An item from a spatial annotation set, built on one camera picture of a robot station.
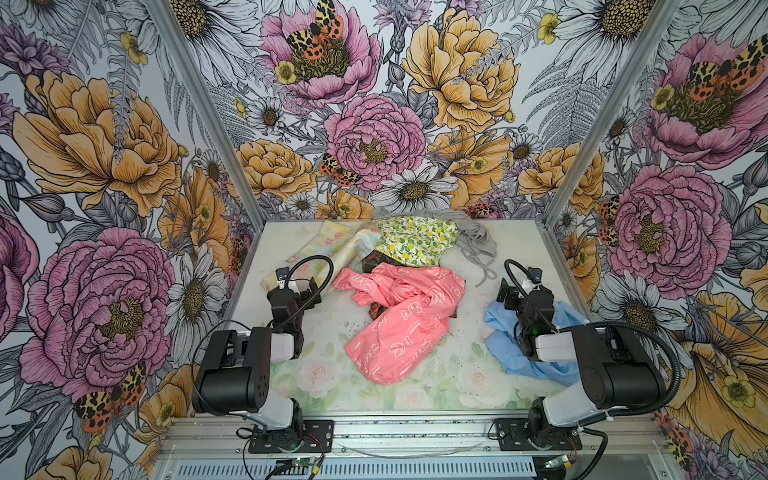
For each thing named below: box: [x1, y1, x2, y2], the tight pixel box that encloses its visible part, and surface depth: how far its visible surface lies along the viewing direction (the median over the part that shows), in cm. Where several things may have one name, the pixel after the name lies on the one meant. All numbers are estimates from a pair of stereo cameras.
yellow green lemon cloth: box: [375, 216, 459, 267], surface depth 113 cm
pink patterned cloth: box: [333, 262, 466, 386], surface depth 87 cm
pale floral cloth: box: [261, 220, 382, 292], surface depth 102 cm
